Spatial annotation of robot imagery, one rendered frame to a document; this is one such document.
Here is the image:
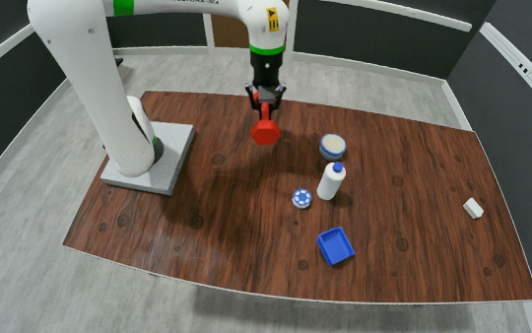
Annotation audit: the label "red dumbbell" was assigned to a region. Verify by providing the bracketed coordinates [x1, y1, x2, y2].
[251, 92, 281, 145]

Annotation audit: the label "white bottle with blue cap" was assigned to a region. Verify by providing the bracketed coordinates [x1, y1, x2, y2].
[317, 162, 346, 200]

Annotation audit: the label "blue plastic bin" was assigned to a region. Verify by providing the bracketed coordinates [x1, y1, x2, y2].
[316, 228, 355, 266]

